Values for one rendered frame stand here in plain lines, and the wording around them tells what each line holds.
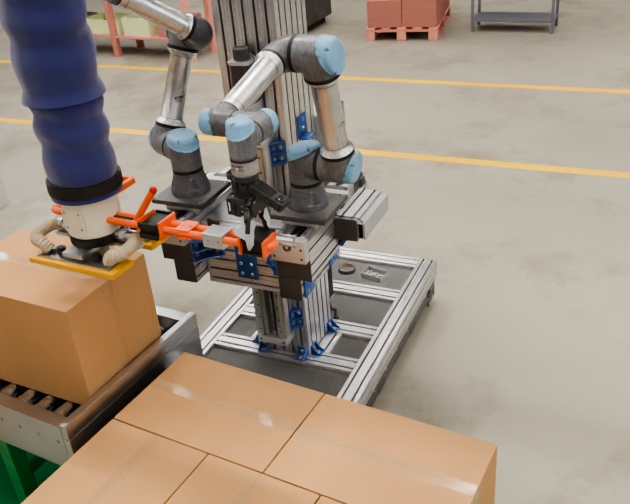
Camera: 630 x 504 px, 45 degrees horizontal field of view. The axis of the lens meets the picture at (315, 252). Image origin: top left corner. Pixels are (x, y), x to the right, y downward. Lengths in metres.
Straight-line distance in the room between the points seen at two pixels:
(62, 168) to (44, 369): 0.79
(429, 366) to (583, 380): 0.68
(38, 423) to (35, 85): 1.12
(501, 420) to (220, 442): 1.32
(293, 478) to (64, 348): 0.87
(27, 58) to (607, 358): 2.74
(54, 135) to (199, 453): 1.05
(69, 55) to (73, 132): 0.22
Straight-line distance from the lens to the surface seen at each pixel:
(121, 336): 2.75
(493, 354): 3.67
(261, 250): 2.09
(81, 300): 2.56
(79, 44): 2.23
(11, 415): 2.81
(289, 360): 3.30
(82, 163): 2.30
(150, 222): 2.29
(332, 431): 2.46
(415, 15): 9.01
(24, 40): 2.22
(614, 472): 3.19
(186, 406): 2.65
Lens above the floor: 2.22
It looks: 29 degrees down
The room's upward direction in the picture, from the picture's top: 5 degrees counter-clockwise
